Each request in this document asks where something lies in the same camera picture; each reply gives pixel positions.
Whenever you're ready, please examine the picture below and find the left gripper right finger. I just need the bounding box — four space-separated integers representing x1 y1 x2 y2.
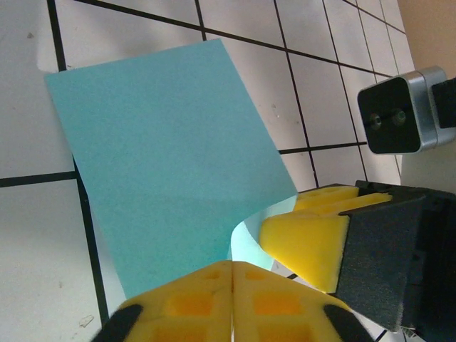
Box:
232 261 375 342

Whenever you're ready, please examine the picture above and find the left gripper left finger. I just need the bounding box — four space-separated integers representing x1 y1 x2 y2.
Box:
88 259 234 342

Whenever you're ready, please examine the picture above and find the light blue paper sheet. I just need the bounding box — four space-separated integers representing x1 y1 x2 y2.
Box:
43 38 299 301

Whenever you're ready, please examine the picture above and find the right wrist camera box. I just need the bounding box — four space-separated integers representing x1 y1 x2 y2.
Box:
357 66 456 157

